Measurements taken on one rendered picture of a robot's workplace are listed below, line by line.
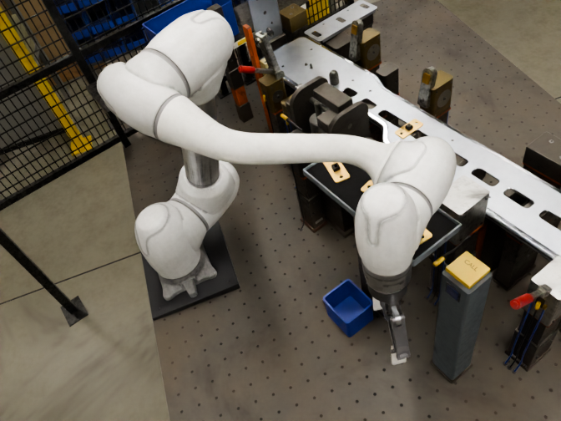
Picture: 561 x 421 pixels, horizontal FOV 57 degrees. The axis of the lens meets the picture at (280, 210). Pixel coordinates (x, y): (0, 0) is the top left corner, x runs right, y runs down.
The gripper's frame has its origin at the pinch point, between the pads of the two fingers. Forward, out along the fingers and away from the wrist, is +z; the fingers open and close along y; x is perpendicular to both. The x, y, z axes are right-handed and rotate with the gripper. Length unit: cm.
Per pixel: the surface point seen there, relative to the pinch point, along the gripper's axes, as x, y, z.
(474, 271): 17.1, 0.4, -15.8
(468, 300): 15.1, 3.6, -11.2
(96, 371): -115, -69, 99
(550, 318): 33.8, 4.4, 2.0
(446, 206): 20.0, -20.7, -12.0
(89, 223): -126, -161, 93
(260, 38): -11, -92, -26
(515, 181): 43, -32, -2
